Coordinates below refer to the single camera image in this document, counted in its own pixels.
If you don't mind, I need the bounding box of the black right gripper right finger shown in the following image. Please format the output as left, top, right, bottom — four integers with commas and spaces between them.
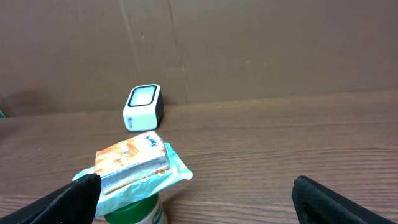
292, 176, 394, 224

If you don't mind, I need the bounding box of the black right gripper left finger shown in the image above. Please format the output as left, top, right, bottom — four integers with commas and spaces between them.
1, 174, 101, 224

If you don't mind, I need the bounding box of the green lid white jar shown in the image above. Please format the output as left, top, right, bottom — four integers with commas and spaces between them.
104, 194, 169, 224

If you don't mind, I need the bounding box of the orange tissue pack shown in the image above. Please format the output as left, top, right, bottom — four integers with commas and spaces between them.
94, 131, 170, 194

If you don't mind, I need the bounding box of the white barcode scanner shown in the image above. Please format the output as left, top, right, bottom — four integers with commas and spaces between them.
123, 84, 164, 132

